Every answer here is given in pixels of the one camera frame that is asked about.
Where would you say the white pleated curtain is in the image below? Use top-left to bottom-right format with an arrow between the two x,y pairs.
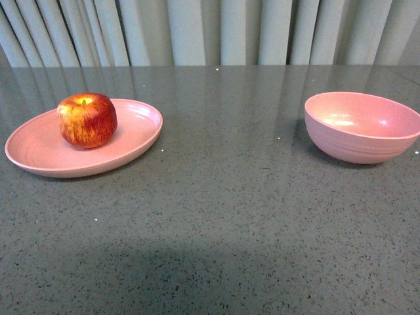
1,1 -> 419,68

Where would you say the red yellow apple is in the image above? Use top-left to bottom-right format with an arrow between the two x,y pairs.
56,93 -> 118,149

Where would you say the pink plate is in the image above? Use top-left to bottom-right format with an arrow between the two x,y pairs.
5,98 -> 163,178

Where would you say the pink bowl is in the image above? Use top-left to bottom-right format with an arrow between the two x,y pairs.
304,92 -> 419,164

